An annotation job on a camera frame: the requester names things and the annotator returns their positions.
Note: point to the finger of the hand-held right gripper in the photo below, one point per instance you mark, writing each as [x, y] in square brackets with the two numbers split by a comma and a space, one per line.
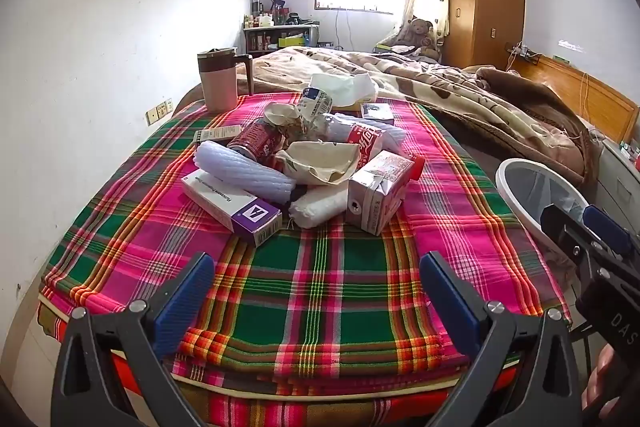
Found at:
[562, 229]
[605, 227]

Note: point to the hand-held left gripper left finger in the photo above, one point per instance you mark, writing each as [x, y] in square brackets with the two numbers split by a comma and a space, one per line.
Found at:
[185, 292]

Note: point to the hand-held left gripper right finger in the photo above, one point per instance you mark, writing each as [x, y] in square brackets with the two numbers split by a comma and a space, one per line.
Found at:
[450, 302]

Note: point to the white round waste bin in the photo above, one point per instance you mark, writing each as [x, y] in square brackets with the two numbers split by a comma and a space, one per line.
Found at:
[510, 197]

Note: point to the white purple medicine box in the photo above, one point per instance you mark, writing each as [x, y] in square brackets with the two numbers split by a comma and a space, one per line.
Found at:
[225, 202]

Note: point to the white ribbed plastic bottle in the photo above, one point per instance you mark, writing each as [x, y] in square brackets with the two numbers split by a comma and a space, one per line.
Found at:
[240, 172]

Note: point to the pink drink carton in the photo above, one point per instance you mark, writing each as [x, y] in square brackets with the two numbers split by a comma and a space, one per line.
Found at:
[375, 192]

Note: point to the white tissue roll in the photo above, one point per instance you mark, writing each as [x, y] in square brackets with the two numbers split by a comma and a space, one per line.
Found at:
[317, 207]

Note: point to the small cardboard box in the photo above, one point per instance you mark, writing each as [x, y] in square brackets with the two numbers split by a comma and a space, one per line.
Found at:
[215, 134]

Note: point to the red drink can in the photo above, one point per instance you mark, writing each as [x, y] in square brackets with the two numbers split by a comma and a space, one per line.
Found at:
[250, 142]

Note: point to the red label plastic bottle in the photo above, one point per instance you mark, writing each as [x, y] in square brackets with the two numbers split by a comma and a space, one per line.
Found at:
[365, 137]

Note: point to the beige paper bag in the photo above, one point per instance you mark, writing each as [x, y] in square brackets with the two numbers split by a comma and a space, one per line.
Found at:
[320, 159]

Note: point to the printed paper bag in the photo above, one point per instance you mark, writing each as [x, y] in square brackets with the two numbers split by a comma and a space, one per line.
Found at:
[280, 114]

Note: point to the small pink purple box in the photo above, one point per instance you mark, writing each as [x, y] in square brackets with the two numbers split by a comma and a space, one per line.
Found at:
[376, 111]

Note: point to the white blue paper cup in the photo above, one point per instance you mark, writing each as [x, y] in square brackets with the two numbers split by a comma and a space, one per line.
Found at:
[315, 102]

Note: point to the person's right hand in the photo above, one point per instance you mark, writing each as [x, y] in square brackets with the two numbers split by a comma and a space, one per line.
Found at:
[607, 387]

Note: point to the grey nightstand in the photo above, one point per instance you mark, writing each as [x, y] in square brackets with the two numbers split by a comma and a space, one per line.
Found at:
[615, 177]

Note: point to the pink green plaid cloth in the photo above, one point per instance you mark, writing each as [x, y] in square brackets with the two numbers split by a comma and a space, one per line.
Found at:
[325, 282]

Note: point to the wooden bed headboard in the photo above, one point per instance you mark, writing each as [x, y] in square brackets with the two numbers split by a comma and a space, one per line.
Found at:
[600, 99]

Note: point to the brown beige blanket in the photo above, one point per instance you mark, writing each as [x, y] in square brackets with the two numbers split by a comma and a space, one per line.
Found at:
[450, 97]

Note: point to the pink mug with brown lid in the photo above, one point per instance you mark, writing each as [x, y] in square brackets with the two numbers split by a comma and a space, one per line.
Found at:
[217, 87]

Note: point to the yellow tissue box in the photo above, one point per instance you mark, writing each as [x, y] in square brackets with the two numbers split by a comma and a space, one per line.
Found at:
[340, 87]

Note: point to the brown teddy bear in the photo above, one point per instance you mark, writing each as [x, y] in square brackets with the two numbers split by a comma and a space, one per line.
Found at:
[417, 32]

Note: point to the cluttered storage shelf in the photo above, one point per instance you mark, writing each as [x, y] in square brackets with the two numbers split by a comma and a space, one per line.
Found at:
[270, 39]

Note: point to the wall socket strip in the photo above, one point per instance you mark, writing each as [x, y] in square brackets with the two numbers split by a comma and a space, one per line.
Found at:
[159, 111]

